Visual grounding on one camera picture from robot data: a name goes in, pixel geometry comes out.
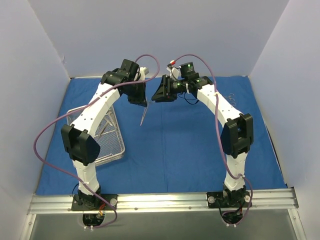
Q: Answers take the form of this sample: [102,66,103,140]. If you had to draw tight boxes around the steel surgical scissors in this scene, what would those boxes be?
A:
[139,101,153,127]

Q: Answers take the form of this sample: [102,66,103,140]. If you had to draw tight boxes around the wire mesh instrument tray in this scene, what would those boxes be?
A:
[61,107,125,170]

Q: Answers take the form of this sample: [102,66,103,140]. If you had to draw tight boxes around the blue surgical drape cloth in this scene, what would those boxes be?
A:
[36,75,288,196]

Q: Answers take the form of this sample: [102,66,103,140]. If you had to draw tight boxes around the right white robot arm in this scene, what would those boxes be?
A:
[151,60,254,207]

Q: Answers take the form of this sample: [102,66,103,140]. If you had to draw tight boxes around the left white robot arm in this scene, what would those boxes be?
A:
[61,59,149,210]

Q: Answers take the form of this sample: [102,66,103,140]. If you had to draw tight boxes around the steel forceps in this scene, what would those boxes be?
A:
[98,115,113,137]

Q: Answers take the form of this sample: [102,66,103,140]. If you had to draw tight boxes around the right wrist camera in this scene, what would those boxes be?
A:
[166,60,196,79]

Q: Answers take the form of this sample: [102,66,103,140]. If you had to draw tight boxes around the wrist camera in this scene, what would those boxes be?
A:
[139,67,149,81]
[166,60,196,79]

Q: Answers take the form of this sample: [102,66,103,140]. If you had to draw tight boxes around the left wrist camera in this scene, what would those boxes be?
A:
[139,67,149,81]

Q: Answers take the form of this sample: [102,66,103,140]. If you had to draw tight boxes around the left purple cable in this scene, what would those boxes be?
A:
[33,54,161,229]

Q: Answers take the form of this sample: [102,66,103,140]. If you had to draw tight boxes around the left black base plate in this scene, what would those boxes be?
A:
[71,194,118,212]

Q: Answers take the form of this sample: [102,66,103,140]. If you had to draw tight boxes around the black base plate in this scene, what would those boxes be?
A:
[71,194,118,212]
[206,190,252,209]

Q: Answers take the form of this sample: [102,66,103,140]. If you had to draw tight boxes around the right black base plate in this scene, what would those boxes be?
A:
[206,190,252,209]

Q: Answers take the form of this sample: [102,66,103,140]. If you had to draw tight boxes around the front aluminium rail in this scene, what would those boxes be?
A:
[28,188,299,215]

